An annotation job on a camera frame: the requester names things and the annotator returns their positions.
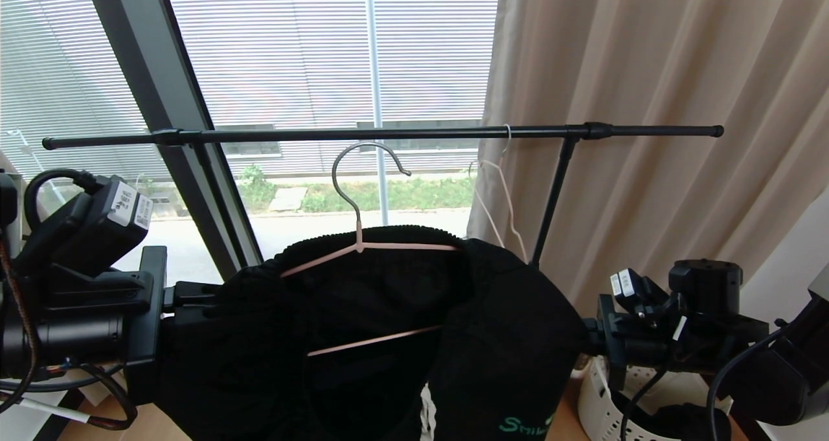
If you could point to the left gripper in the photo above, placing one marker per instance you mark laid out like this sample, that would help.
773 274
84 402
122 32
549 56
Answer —
65 337

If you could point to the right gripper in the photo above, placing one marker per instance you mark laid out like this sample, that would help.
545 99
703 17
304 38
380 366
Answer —
699 340

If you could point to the black shorts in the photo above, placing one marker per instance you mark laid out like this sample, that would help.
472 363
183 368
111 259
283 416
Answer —
505 337

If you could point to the pink clothes hanger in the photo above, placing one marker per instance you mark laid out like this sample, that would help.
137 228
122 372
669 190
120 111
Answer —
401 246
508 195

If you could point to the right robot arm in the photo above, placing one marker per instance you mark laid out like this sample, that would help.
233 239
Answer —
706 285

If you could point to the white laundry basket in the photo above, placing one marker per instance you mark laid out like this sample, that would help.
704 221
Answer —
596 408

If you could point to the black clothes rack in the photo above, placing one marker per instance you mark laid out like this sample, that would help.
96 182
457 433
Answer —
259 135

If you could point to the black garment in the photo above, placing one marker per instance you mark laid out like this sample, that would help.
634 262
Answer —
686 425

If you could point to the window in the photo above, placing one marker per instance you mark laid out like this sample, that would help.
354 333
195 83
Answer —
291 52

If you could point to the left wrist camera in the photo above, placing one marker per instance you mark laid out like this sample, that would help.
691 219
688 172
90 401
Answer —
90 234

